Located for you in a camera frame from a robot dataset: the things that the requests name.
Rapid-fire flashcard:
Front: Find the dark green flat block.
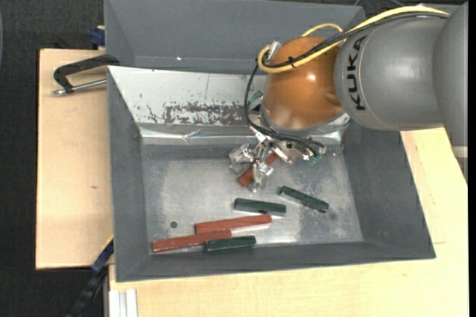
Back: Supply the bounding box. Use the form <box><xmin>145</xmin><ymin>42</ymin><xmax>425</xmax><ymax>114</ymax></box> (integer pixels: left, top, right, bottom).
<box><xmin>278</xmin><ymin>185</ymin><xmax>330</xmax><ymax>214</ymax></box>
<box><xmin>233</xmin><ymin>197</ymin><xmax>288</xmax><ymax>217</ymax></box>
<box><xmin>203</xmin><ymin>235</ymin><xmax>257</xmax><ymax>254</ymax></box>

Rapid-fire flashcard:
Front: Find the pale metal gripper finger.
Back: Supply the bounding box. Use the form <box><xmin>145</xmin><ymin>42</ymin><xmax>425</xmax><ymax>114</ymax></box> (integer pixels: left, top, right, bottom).
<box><xmin>228</xmin><ymin>144</ymin><xmax>258</xmax><ymax>176</ymax></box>
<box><xmin>246</xmin><ymin>161</ymin><xmax>275</xmax><ymax>193</ymax></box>

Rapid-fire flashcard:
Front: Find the grey metal bin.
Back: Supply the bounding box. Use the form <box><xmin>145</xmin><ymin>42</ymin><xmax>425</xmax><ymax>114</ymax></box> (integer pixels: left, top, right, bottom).
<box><xmin>102</xmin><ymin>0</ymin><xmax>437</xmax><ymax>284</ymax></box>

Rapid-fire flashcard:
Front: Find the pale flat board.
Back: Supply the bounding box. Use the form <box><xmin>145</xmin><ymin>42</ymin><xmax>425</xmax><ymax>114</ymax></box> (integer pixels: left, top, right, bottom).
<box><xmin>34</xmin><ymin>48</ymin><xmax>115</xmax><ymax>271</ymax></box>

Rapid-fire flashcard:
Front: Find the red-brown block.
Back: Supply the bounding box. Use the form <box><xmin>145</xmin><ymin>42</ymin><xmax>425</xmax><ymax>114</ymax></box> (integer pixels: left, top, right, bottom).
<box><xmin>193</xmin><ymin>213</ymin><xmax>274</xmax><ymax>235</ymax></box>
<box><xmin>237</xmin><ymin>153</ymin><xmax>280</xmax><ymax>188</ymax></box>
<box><xmin>151</xmin><ymin>229</ymin><xmax>234</xmax><ymax>254</ymax></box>

